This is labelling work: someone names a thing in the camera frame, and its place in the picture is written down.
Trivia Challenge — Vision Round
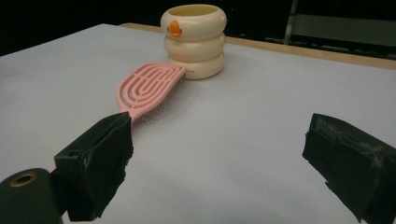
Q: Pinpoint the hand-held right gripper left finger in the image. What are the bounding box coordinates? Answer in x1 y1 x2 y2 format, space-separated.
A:
53 111 134 223

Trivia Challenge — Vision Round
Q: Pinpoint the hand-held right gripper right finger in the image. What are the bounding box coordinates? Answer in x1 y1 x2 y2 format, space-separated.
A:
302 112 396 224

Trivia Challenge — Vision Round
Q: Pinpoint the pink vented hairbrush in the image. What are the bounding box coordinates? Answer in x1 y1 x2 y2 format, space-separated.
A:
116 62 188 125

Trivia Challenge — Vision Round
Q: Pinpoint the cream ringed duck cup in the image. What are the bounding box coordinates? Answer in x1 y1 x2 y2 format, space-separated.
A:
160 3 228 80

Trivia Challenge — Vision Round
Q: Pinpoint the wooden table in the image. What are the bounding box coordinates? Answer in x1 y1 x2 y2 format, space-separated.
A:
120 21 396 71

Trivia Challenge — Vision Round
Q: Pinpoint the white table mat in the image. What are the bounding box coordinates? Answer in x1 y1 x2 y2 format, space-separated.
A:
0 22 396 224

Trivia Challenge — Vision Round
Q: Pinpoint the grey metal stand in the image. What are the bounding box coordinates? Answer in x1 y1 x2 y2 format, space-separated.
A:
283 0 396 48

